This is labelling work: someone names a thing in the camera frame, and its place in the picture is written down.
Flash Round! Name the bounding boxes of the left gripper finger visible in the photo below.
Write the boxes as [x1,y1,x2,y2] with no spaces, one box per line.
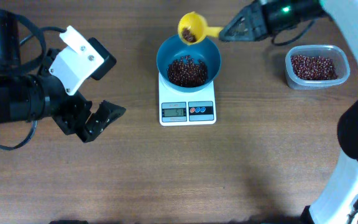
[75,100,126,143]
[88,37,117,80]

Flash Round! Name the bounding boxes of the yellow measuring scoop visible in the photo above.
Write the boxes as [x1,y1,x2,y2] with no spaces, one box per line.
[177,11,223,45]

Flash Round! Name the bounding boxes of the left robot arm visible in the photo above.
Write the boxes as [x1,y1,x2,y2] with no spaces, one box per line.
[0,9,125,143]

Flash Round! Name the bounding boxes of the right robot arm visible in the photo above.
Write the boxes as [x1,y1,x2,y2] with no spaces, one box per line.
[218,0,358,223]

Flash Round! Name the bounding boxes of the red beans in scoop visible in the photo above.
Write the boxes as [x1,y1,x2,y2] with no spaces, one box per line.
[181,27,197,43]

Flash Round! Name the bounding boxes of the blue plastic bowl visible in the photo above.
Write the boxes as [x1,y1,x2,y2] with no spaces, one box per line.
[157,35,222,93]

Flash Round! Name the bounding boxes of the red beans in bowl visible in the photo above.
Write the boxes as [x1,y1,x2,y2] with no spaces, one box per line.
[167,55,208,88]

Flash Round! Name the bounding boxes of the white digital kitchen scale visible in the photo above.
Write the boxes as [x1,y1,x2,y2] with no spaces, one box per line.
[158,75,217,126]

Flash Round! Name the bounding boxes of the clear plastic container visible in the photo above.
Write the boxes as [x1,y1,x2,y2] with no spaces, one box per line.
[285,45,350,90]

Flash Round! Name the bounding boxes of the left black cable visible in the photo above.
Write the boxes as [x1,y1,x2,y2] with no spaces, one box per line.
[0,14,67,151]

